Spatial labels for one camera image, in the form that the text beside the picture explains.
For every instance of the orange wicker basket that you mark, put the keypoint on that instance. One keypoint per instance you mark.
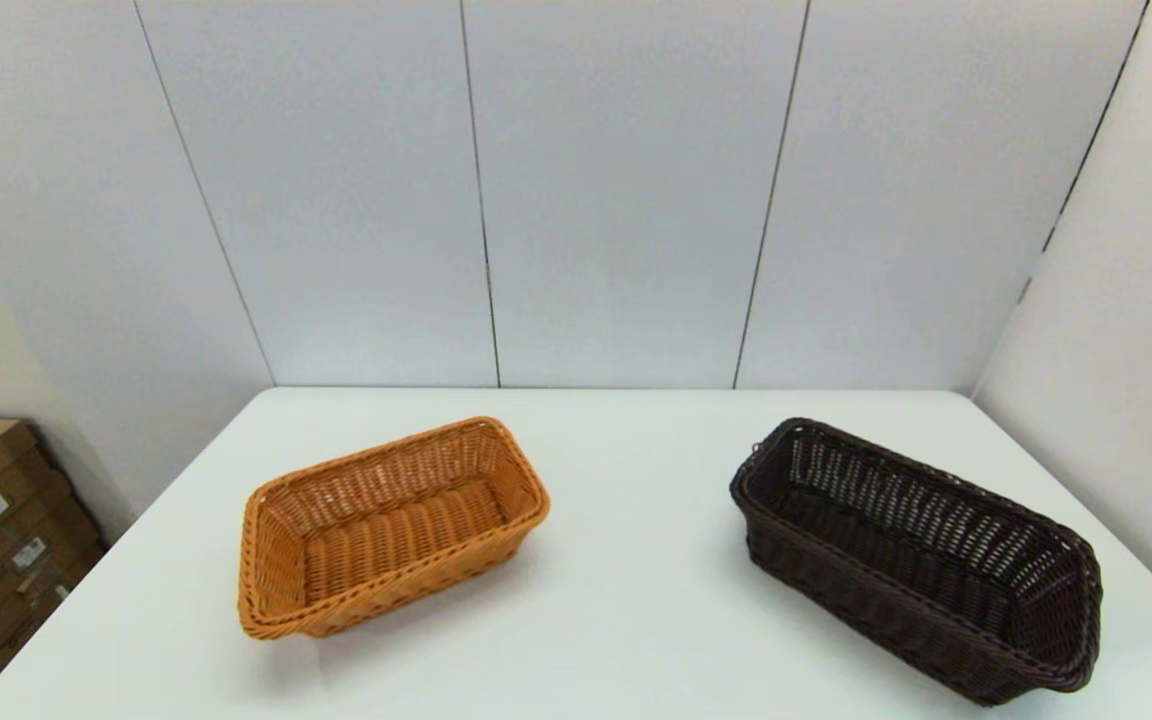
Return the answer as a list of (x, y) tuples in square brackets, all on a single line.
[(386, 530)]

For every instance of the dark brown wicker basket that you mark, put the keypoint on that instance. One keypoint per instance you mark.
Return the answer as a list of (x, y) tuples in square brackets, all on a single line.
[(896, 560)]

